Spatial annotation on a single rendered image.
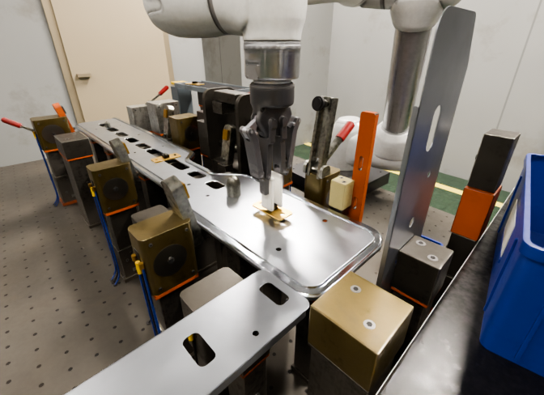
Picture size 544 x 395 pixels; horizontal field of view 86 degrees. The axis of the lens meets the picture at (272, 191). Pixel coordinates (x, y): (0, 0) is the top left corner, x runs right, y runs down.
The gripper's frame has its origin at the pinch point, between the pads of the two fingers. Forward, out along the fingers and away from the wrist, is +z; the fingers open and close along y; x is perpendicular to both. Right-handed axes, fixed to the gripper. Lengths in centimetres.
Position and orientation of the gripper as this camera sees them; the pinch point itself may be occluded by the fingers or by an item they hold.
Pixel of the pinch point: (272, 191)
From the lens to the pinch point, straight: 57.4
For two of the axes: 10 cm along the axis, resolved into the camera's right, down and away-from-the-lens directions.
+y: -7.2, 3.1, -6.2
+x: 7.0, 3.2, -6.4
